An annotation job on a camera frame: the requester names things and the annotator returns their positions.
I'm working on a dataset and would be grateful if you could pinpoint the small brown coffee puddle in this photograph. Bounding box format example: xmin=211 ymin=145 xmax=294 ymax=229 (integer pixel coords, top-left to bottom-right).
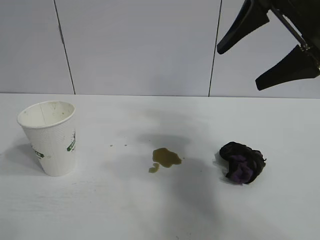
xmin=148 ymin=162 xmax=161 ymax=174

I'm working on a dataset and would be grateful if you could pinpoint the large brown coffee puddle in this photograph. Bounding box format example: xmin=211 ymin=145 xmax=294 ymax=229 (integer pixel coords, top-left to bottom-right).
xmin=152 ymin=147 xmax=183 ymax=168

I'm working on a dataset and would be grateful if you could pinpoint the white paper cup green logo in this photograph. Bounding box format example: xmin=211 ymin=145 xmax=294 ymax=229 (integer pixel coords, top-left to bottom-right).
xmin=16 ymin=100 xmax=77 ymax=178

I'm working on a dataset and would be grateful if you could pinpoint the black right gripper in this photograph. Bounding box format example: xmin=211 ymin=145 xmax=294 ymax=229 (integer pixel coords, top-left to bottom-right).
xmin=216 ymin=0 xmax=320 ymax=91

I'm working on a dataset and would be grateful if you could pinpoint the black purple cloth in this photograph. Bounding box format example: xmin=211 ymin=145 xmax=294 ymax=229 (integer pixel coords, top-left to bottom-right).
xmin=212 ymin=141 xmax=267 ymax=186

